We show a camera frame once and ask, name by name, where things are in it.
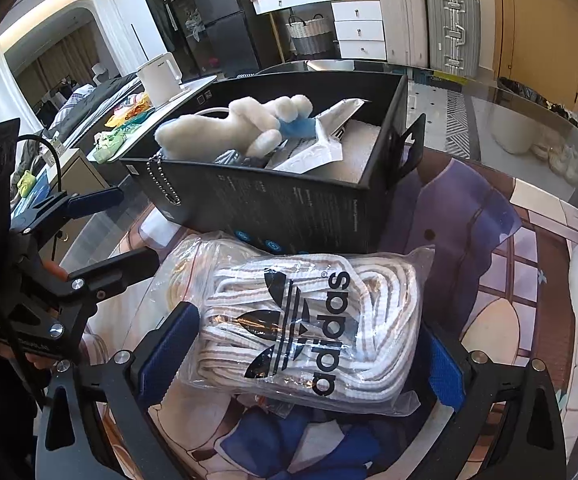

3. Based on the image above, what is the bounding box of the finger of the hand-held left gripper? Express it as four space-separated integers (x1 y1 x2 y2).
44 247 162 307
11 186 126 235

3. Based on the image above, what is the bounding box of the silver suitcase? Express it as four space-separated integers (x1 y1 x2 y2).
425 0 482 78

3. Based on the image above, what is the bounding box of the white foam sheet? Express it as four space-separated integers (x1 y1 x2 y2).
326 125 387 186

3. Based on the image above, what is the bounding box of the pile of shoes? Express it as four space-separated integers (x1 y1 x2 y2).
532 105 578 183

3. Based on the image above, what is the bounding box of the metal ball chain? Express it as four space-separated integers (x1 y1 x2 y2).
146 152 182 206

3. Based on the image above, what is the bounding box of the white suitcase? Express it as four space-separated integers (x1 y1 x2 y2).
376 0 431 68

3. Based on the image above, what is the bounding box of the patterned rug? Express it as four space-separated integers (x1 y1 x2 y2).
409 67 485 161

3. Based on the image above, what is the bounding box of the blue fabric item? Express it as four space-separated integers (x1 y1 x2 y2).
276 114 320 142

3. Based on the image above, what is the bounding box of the striped cloth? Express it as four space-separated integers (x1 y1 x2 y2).
49 85 94 126

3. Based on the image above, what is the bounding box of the printed desk mat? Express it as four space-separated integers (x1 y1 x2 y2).
84 140 578 480

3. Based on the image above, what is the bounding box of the bed with dark duvet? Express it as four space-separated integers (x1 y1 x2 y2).
44 72 142 133

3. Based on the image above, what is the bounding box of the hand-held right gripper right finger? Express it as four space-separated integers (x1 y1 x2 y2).
419 330 567 480

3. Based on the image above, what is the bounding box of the white flat plastic packet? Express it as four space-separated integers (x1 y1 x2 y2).
269 99 365 173

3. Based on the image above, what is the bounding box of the white plush toy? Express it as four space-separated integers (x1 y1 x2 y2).
155 94 315 160

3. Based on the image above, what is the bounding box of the white trash bin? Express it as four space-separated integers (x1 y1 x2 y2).
486 76 545 156

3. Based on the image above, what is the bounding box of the brown curtain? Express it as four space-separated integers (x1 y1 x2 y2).
14 25 104 91

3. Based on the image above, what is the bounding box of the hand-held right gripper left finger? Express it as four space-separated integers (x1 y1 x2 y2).
36 300 202 480

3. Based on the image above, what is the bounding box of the black cardboard box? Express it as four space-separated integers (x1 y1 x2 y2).
119 72 427 256

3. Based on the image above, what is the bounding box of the grey coffee table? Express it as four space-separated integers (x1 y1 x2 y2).
44 74 219 171

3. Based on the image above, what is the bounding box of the yellow and red snack bag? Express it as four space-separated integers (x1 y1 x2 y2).
105 92 152 128

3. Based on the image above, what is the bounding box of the light green snack bag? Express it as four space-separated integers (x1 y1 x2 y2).
91 127 124 163

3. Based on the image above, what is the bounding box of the black fridge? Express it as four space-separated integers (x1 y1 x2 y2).
181 0 262 73

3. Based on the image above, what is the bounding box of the dark glass wardrobe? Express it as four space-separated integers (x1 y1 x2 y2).
131 0 205 78

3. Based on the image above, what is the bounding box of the woven basket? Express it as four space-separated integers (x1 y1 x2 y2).
285 15 335 57

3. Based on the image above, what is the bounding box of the clear bag of white laces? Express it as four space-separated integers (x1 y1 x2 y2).
146 232 435 418

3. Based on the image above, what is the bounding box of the teal snack bag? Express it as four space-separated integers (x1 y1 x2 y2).
119 110 152 128

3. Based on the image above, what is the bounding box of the black cable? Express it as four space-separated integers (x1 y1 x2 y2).
19 134 64 196

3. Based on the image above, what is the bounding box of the white electric kettle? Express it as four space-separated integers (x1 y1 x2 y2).
136 51 184 103

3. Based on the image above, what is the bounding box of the wooden door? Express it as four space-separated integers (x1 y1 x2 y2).
489 0 578 111

